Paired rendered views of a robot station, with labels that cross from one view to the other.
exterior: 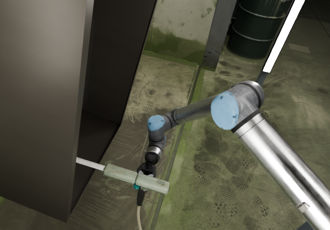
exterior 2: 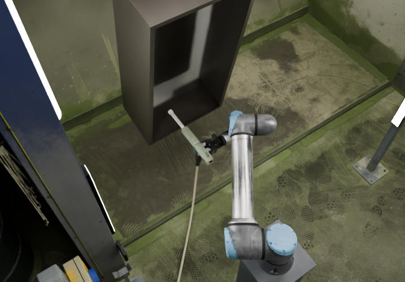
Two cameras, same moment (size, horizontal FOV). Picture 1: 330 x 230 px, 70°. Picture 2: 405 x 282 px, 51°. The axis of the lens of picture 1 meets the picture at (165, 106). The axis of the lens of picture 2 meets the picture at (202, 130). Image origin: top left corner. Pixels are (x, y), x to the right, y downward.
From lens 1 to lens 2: 1.75 m
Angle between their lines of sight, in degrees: 33
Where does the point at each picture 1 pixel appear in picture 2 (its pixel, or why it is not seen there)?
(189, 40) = (385, 46)
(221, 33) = not seen: outside the picture
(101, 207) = (185, 159)
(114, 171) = (186, 132)
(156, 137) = not seen: hidden behind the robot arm
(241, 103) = (238, 124)
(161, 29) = (357, 19)
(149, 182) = (200, 150)
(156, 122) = not seen: hidden behind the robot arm
